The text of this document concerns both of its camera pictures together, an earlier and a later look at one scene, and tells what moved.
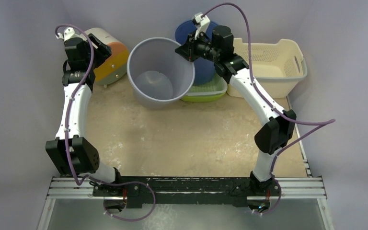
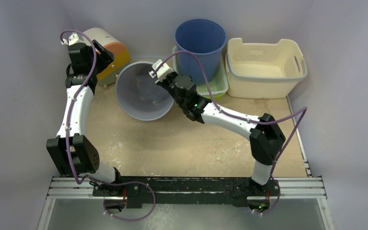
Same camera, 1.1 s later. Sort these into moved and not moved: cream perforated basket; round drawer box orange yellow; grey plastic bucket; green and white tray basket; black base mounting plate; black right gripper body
Moved: black right gripper body; grey plastic bucket
Not moved: round drawer box orange yellow; cream perforated basket; black base mounting plate; green and white tray basket
